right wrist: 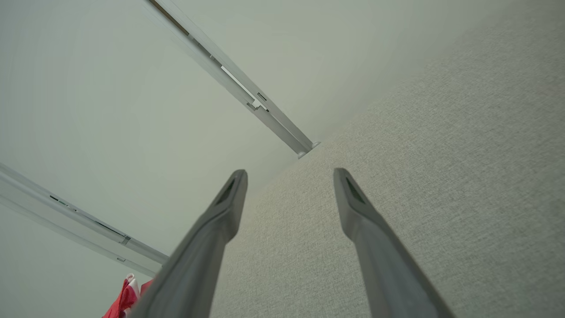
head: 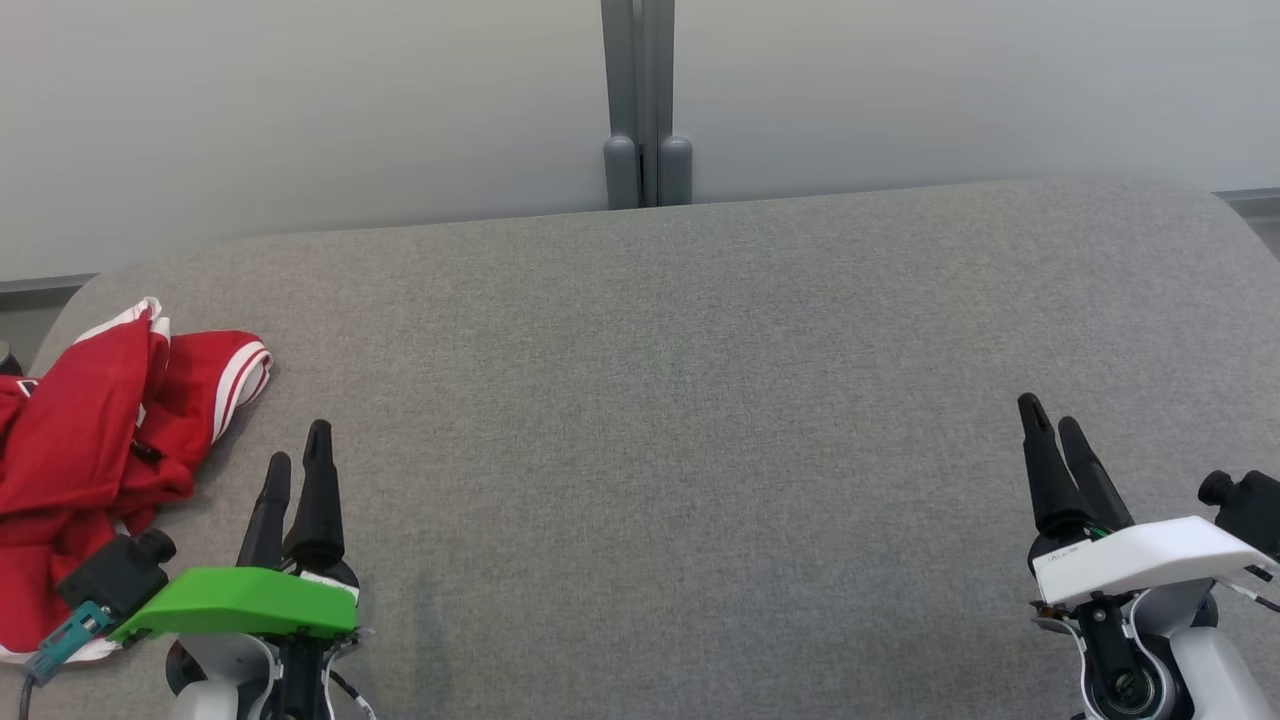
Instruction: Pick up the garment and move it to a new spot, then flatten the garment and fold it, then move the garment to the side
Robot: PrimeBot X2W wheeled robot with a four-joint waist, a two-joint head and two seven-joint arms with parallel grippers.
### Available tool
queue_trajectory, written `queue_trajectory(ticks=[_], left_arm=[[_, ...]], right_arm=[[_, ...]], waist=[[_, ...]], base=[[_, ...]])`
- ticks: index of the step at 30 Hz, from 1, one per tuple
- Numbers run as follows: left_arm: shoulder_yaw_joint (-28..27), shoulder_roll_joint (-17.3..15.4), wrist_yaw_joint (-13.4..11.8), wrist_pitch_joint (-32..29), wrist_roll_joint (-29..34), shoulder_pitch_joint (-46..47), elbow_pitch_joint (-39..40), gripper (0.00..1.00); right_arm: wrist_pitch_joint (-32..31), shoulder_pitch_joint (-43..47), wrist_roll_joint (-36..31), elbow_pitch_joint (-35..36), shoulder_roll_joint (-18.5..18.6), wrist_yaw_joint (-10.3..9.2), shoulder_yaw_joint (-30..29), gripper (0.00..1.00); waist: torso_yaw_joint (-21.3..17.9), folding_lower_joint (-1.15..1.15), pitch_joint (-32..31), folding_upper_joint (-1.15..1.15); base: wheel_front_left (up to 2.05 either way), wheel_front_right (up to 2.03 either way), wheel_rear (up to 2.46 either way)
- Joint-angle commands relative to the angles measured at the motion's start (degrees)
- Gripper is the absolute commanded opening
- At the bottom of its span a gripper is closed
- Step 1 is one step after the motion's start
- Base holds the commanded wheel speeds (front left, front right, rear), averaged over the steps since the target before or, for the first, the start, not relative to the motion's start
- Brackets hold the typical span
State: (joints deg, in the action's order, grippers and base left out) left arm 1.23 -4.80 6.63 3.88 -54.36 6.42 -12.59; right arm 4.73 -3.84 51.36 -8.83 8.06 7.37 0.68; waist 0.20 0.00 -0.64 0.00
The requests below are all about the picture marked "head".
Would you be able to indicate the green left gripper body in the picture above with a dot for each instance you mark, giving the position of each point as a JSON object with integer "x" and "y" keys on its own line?
{"x": 240, "y": 602}

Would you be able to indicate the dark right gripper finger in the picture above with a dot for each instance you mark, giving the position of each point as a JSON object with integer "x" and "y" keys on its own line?
{"x": 1100, "y": 495}
{"x": 1050, "y": 480}

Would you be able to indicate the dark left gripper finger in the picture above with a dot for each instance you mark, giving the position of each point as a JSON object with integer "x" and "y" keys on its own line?
{"x": 318, "y": 510}
{"x": 268, "y": 520}

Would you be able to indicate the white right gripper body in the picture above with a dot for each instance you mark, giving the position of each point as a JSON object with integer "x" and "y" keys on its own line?
{"x": 1140, "y": 560}

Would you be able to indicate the red white basketball jersey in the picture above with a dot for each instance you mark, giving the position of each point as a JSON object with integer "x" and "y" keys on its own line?
{"x": 205, "y": 400}

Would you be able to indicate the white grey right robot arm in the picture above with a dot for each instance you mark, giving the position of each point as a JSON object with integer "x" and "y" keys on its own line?
{"x": 1210, "y": 660}

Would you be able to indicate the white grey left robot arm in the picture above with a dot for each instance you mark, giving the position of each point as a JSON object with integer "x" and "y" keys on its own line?
{"x": 225, "y": 670}

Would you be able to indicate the small dark object beside sofa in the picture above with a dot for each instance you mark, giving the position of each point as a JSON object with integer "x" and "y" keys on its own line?
{"x": 8, "y": 360}

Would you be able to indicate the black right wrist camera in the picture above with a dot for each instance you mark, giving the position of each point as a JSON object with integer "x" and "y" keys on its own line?
{"x": 1250, "y": 510}

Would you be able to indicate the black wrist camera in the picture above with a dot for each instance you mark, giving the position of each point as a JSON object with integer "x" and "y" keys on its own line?
{"x": 1250, "y": 510}
{"x": 115, "y": 575}

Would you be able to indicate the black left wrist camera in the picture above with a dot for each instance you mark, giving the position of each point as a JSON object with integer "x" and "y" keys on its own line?
{"x": 115, "y": 575}

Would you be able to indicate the grey wall baseboard strip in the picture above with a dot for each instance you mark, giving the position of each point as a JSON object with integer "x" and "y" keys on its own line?
{"x": 45, "y": 285}
{"x": 1255, "y": 202}

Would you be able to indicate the grey rounded post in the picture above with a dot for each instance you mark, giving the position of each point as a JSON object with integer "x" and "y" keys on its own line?
{"x": 676, "y": 172}
{"x": 621, "y": 175}

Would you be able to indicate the grey vertical partition frame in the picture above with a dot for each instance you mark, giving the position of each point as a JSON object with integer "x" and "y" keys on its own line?
{"x": 638, "y": 70}

